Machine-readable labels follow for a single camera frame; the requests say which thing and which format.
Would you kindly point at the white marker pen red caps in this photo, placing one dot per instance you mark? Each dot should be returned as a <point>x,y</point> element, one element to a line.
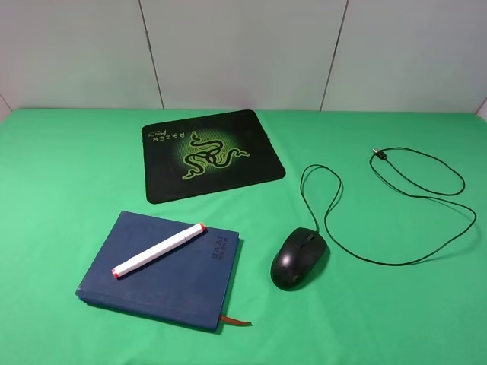
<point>158,250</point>

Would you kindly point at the black green mouse pad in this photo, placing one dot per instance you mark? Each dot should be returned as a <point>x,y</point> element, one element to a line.
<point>207,154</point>

